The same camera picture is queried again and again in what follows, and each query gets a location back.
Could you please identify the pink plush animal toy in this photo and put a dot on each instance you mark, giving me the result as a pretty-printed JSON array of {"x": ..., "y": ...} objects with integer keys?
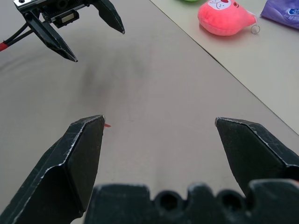
[{"x": 224, "y": 17}]

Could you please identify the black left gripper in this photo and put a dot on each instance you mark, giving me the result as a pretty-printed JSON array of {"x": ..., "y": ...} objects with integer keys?
[{"x": 61, "y": 9}]

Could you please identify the purple tissue pack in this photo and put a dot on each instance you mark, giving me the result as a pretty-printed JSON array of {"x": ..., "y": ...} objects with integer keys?
[{"x": 282, "y": 11}]

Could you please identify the green round object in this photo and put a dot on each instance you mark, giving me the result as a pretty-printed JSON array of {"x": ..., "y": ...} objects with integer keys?
[{"x": 188, "y": 1}]

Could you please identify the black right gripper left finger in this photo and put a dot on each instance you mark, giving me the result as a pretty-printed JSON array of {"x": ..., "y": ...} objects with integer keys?
[{"x": 58, "y": 177}]

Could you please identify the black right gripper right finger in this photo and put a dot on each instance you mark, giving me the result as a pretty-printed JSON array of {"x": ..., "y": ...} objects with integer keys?
[{"x": 252, "y": 151}]

